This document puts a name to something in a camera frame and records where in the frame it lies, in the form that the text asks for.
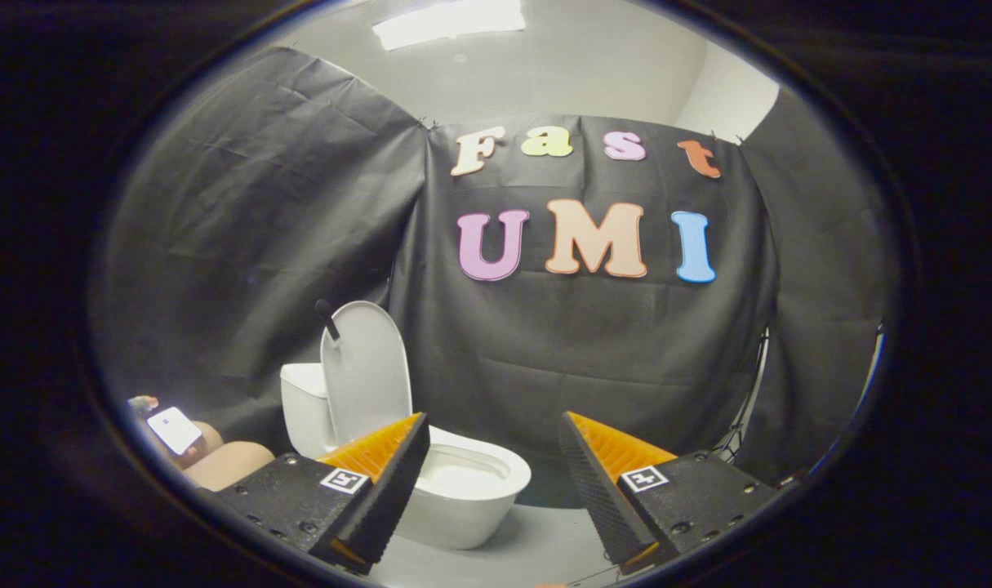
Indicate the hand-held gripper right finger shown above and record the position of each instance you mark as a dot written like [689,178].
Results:
[598,490]

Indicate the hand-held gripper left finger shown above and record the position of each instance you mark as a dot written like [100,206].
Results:
[385,490]

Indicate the white toilet lid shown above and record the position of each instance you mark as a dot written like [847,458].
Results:
[365,376]

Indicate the white toilet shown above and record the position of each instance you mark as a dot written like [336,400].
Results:
[463,490]

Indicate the black lid pull tab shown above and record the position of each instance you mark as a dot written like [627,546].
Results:
[329,320]

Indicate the black backdrop cloth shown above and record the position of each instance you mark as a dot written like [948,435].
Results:
[593,343]

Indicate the black light stand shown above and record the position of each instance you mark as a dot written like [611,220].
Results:
[749,392]

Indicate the white smartphone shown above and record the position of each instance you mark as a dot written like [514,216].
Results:
[174,430]

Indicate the ceiling light panel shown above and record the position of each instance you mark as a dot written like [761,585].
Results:
[451,20]

